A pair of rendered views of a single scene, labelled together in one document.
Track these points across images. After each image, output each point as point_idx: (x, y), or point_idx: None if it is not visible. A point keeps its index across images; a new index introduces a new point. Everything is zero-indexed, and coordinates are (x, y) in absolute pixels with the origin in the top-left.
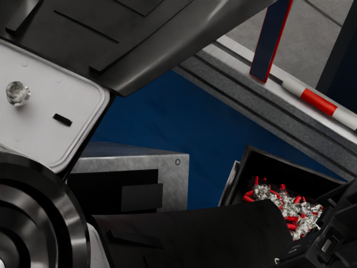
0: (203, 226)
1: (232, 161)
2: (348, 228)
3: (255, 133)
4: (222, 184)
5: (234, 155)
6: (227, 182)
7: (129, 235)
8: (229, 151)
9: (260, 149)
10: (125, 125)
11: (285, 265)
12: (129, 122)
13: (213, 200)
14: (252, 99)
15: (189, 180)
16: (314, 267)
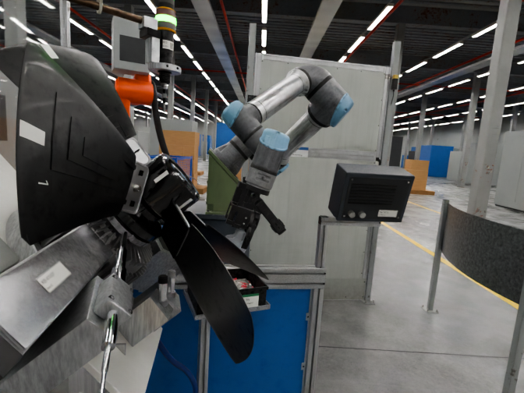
0: None
1: (173, 327)
2: (236, 202)
3: (179, 299)
4: (171, 349)
5: (173, 322)
6: (185, 292)
7: None
8: (171, 321)
9: (183, 307)
10: None
11: (228, 214)
12: None
13: (168, 367)
14: (175, 277)
15: (154, 364)
16: (235, 206)
